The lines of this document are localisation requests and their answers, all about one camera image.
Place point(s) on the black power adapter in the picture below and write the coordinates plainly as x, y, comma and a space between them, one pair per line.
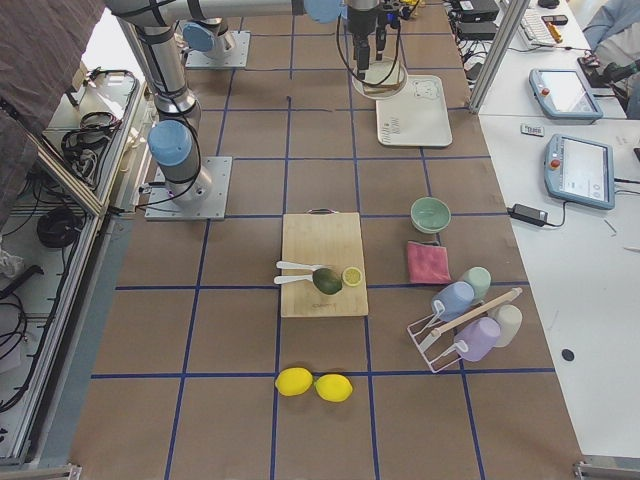
528, 214

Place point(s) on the yellow lemon right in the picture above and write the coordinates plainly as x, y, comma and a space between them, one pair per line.
334, 387

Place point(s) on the white round plate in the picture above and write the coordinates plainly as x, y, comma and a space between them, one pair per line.
358, 85

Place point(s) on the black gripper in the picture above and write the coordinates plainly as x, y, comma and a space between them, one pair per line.
359, 24

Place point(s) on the white tongs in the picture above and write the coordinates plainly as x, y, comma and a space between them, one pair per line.
292, 272

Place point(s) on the yellow lemon left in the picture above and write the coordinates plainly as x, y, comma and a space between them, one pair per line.
293, 381

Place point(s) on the white keyboard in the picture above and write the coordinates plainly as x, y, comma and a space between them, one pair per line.
534, 32

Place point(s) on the pink cloth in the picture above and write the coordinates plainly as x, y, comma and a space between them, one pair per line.
427, 264

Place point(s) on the dark green avocado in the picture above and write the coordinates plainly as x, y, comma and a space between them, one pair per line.
327, 281

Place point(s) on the blue cup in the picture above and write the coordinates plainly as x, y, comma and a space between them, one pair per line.
452, 301

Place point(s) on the white rectangular bear tray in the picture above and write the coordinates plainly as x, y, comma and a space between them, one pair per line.
416, 116

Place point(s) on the white bread slice top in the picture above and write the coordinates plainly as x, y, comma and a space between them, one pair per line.
382, 77

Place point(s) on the green cup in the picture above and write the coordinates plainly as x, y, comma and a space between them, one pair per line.
479, 278

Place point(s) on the purple cup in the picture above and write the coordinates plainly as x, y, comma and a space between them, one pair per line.
476, 340

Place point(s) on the yellow lemon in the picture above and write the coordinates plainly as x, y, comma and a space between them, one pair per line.
334, 387
293, 381

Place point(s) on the white wire cup rack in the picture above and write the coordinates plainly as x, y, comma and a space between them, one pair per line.
434, 339

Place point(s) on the blue teach pendant near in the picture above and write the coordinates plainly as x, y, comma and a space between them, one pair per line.
580, 171

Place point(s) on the blue teach pendant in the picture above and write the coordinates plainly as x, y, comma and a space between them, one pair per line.
580, 171
563, 95

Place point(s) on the white cup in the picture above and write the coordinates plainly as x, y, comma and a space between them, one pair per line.
509, 318

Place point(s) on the lemon half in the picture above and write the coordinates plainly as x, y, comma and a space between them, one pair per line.
352, 276

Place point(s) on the wooden cutting board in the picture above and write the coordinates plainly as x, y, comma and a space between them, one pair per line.
333, 240

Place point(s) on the mint green bowl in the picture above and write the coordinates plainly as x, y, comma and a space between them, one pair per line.
430, 215

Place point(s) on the blue teach pendant far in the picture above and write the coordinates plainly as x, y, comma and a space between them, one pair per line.
563, 95

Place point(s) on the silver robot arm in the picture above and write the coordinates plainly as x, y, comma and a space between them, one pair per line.
150, 28
212, 45

